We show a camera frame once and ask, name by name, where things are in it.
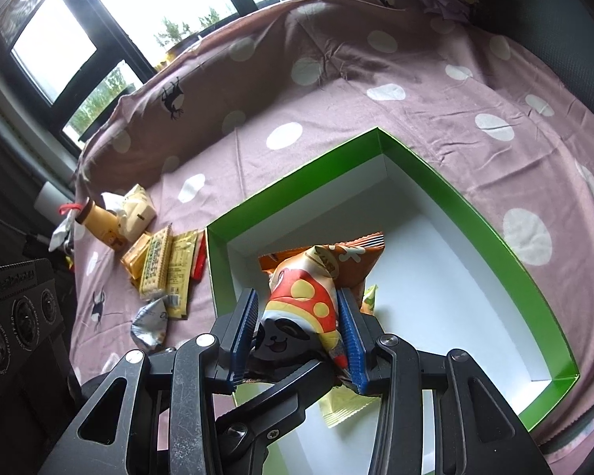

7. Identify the white crumpled tissue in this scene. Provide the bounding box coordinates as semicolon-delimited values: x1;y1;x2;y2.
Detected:
48;215;78;251

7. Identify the yellow-green snack packet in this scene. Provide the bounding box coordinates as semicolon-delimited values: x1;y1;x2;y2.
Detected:
322;284;382;429

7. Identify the black-framed window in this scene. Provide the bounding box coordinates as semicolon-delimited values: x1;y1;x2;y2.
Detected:
0;0;357;152

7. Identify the pink polka-dot bedsheet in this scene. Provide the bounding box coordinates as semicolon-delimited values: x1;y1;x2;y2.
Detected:
69;0;594;456

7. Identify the orange snack packet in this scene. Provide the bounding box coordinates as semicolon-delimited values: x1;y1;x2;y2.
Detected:
257;232;387;308

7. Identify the yellow flat snack packet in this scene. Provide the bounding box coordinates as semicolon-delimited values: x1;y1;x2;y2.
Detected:
165;230;206;321

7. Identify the yellow-green cracker packet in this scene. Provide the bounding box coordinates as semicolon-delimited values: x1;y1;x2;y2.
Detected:
139;226;174;301

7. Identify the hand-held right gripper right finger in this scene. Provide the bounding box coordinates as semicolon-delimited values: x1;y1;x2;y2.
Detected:
334;287;555;475

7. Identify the white packet with red edge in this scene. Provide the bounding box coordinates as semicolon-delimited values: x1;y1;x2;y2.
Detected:
190;230;209;284

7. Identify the silver crumpled snack packet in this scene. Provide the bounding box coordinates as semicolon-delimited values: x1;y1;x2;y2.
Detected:
130;296;172;352

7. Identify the green cardboard box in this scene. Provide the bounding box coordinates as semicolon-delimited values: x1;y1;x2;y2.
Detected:
205;127;580;475

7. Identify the mushroom print snack bag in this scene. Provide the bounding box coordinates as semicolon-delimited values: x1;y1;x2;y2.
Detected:
250;245;350;382

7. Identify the yellow bear print bottle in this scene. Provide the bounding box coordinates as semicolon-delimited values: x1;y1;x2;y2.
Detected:
74;199;128;251

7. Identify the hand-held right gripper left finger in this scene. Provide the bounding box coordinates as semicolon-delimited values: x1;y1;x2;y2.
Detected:
37;287;261;475

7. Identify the beige tissue pack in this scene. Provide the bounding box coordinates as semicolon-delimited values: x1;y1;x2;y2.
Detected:
101;184;158;239

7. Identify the grey bottle with red loop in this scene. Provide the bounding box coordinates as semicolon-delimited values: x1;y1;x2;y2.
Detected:
34;180;88;221

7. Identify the orange-yellow biscuit packet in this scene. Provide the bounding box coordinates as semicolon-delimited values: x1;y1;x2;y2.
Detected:
121;232;152;279

